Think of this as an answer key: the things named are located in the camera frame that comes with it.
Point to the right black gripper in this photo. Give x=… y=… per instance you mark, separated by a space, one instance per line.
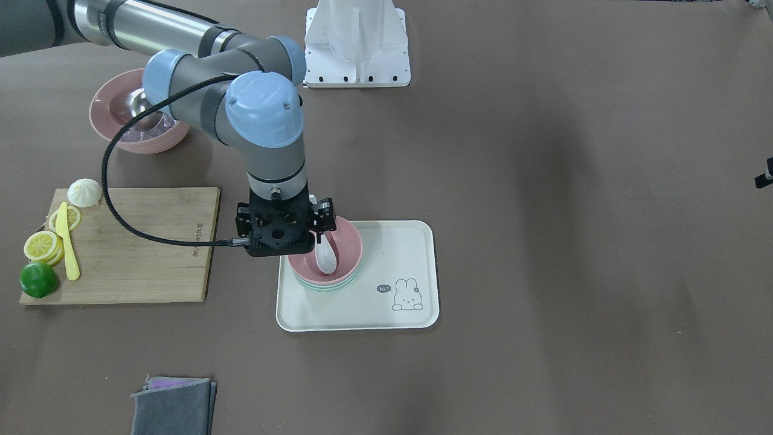
x=324 y=215

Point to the small pink bowl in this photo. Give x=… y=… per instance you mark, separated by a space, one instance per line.
x=347 y=243

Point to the white ceramic spoon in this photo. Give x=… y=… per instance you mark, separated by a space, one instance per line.
x=325 y=256

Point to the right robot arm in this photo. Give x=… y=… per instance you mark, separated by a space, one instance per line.
x=236 y=88

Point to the top green bowl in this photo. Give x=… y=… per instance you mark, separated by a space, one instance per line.
x=334 y=280

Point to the green bowl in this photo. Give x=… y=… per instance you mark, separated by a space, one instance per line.
x=334 y=280
x=326 y=288

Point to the lower green bowl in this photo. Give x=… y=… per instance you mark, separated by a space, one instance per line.
x=326 y=288

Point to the large pink bowl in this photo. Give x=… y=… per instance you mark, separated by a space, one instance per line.
x=106 y=125

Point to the cream rabbit serving tray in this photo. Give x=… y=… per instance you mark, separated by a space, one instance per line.
x=396 y=287

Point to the clear ice cubes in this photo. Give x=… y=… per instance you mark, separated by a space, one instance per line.
x=163 y=130

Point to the bamboo cutting board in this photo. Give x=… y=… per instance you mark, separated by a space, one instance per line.
x=118 y=267

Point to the metal ice scoop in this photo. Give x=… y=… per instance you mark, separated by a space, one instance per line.
x=132 y=104

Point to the grey folded cloth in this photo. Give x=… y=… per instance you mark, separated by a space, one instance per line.
x=180 y=410

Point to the purple cloth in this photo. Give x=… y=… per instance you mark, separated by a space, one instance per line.
x=157 y=382

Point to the white steamed bun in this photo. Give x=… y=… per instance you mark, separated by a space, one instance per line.
x=84 y=193

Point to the lower lemon slice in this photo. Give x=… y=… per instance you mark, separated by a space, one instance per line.
x=73 y=218

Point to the lemon slice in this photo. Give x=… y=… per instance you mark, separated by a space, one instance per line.
x=73 y=218
x=44 y=246

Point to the yellow plastic knife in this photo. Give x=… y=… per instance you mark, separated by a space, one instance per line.
x=72 y=268

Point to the upper lemon slice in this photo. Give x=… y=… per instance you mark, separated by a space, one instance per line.
x=44 y=246

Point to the green lime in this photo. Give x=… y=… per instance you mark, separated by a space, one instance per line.
x=38 y=279

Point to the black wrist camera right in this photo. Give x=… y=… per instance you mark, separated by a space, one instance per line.
x=269 y=228

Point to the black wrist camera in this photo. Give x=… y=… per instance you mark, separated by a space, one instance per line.
x=269 y=228
x=765 y=179

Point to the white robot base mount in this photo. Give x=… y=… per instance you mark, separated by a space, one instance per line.
x=356 y=44

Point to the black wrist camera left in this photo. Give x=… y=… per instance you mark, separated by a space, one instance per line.
x=765 y=179

